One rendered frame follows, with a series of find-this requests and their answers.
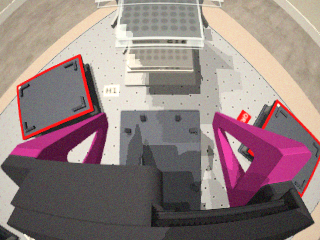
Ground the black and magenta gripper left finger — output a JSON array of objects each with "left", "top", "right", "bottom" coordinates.
[{"left": 9, "top": 112, "right": 109, "bottom": 164}]

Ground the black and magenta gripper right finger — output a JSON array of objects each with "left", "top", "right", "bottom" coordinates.
[{"left": 212, "top": 112, "right": 312, "bottom": 207}]

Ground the grey plate hotel rack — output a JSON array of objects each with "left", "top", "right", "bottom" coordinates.
[{"left": 111, "top": 7, "right": 209, "bottom": 86}]

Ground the white multi-well plate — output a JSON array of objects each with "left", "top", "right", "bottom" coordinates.
[
  {"left": 115, "top": 5, "right": 204, "bottom": 51},
  {"left": 127, "top": 49, "right": 193, "bottom": 73}
]

